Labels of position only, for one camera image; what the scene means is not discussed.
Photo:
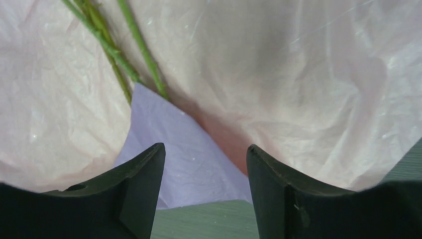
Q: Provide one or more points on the purple flower bouquet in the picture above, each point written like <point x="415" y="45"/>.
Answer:
<point x="89" y="15"/>

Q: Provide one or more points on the pink purple wrapping paper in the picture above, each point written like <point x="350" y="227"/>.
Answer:
<point x="332" y="88"/>

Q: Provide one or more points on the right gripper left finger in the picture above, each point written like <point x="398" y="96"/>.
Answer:
<point x="118" y="204"/>

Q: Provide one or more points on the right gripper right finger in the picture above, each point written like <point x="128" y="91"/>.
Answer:
<point x="289" y="204"/>

